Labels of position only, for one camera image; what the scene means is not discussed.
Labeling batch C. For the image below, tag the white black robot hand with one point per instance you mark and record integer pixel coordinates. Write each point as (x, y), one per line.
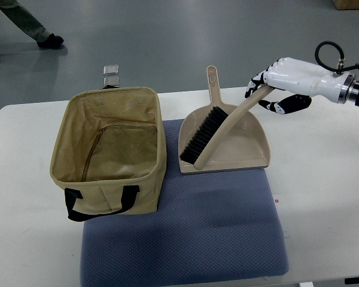
(304, 80)

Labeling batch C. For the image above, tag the beige hand broom black bristles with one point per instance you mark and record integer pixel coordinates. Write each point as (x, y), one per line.
(215, 134)

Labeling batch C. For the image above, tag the yellow fabric bag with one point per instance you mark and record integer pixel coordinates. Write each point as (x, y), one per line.
(110, 153)

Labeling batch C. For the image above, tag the beige plastic dustpan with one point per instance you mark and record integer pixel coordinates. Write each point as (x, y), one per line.
(245, 143)

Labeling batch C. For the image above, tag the cardboard box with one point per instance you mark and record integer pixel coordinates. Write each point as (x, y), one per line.
(346, 4)

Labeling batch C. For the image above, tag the blue quilted cushion mat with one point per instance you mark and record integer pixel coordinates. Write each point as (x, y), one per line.
(208, 227)

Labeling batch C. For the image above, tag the upper metal floor plate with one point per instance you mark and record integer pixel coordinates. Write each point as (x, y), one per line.
(111, 70)

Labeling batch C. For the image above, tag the metal floor plate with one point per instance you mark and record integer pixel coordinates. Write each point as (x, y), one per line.
(112, 81)
(111, 70)

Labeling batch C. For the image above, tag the lower metal floor plate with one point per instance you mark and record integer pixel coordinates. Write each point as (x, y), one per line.
(112, 81)

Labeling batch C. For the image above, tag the black table control panel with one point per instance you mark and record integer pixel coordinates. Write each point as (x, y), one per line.
(351, 281)

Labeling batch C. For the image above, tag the person's leg and shoe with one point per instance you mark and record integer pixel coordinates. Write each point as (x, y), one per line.
(28, 24)

